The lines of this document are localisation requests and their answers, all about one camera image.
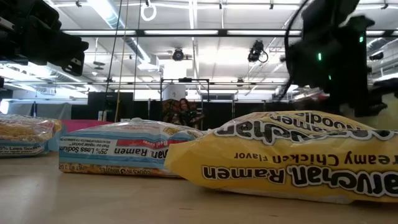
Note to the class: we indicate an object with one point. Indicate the yellow Maruchan ramen pack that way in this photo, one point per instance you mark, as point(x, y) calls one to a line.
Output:
point(280, 149)

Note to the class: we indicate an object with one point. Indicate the blue Maruchan ramen pack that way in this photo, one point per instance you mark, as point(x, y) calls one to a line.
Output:
point(21, 133)
point(124, 149)

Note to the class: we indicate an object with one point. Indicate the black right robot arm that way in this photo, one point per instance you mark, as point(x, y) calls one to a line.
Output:
point(351, 46)

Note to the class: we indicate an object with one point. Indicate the black cabinet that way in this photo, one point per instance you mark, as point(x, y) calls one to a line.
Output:
point(96, 105)

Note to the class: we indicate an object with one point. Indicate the stack of orange packets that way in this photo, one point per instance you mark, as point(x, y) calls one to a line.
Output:
point(81, 125)

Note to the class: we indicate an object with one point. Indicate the white cylinder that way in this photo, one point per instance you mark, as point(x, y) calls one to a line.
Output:
point(174, 92)

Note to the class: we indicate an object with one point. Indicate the orange patterned tapestry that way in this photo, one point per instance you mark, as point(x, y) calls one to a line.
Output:
point(169, 112)

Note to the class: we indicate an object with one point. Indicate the person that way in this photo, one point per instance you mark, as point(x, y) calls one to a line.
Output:
point(184, 107)

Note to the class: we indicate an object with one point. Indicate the black partition curtain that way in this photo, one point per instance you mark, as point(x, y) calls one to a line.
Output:
point(224, 113)

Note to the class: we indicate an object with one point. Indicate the black ceiling-mounted camera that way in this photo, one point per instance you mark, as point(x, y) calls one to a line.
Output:
point(255, 49)
point(178, 55)
point(376, 56)

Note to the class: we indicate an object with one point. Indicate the silver ventilation duct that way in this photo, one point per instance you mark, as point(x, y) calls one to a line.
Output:
point(109, 15)

